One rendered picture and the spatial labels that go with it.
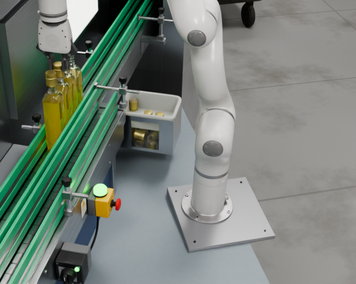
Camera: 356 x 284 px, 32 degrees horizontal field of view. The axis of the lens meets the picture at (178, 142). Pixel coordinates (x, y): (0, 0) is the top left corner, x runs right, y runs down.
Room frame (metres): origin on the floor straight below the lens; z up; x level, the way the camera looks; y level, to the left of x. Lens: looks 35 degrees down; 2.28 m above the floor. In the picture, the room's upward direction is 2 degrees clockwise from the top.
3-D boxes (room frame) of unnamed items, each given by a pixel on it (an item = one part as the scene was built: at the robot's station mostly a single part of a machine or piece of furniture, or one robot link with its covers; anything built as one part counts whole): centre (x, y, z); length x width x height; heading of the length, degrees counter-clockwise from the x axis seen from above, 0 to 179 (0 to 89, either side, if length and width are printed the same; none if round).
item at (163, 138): (2.05, 0.14, 0.92); 0.27 x 0.17 x 0.15; 80
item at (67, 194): (1.35, 0.29, 1.11); 0.07 x 0.04 x 0.13; 80
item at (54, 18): (1.75, 0.39, 1.50); 0.09 x 0.08 x 0.03; 80
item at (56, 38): (1.75, 0.39, 1.44); 0.10 x 0.07 x 0.11; 80
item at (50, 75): (1.69, 0.40, 1.31); 0.04 x 0.04 x 0.04
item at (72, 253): (1.24, 0.28, 0.96); 0.08 x 0.08 x 0.08; 80
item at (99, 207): (1.52, 0.24, 0.96); 0.07 x 0.07 x 0.07; 80
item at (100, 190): (1.52, 0.24, 1.01); 0.05 x 0.05 x 0.03
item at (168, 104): (2.05, 0.11, 0.97); 0.22 x 0.17 x 0.09; 80
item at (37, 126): (1.68, 0.48, 1.11); 0.07 x 0.04 x 0.13; 80
